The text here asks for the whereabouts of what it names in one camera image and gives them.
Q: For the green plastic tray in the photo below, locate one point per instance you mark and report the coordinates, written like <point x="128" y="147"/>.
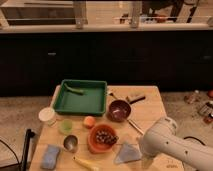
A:
<point x="92" y="102"/>

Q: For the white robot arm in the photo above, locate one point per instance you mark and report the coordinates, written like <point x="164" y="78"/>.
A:
<point x="161" y="138"/>

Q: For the grey towel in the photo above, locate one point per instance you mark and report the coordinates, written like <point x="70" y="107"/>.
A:
<point x="127" y="153"/>

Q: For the green vegetable toy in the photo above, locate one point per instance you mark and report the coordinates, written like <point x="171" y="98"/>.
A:
<point x="74" y="90"/>

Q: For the black chair frame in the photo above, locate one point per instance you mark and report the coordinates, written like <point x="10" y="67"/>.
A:
<point x="22" y="163"/>

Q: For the yellow banana toy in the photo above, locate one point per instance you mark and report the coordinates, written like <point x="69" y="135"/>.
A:
<point x="86" y="164"/>

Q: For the blue sponge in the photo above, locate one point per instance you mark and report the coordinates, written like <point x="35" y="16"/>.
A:
<point x="50" y="156"/>

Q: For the white lidded jar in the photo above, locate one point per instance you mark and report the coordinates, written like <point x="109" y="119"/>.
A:
<point x="47" y="115"/>

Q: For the orange fruit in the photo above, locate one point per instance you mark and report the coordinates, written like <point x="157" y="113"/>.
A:
<point x="89" y="122"/>

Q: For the orange bowl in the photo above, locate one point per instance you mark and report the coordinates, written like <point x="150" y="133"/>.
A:
<point x="95" y="147"/>

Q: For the dark grapes bunch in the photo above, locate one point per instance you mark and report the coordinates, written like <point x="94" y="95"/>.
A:
<point x="105" y="137"/>

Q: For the small metal cup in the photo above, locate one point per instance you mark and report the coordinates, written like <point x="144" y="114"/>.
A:
<point x="71" y="143"/>

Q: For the purple bowl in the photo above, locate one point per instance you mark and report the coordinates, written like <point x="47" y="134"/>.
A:
<point x="118" y="111"/>

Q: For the green plastic cup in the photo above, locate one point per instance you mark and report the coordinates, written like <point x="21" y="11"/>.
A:
<point x="65" y="126"/>

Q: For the small metal spoon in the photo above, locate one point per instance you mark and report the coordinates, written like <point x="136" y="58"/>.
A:
<point x="112" y="94"/>

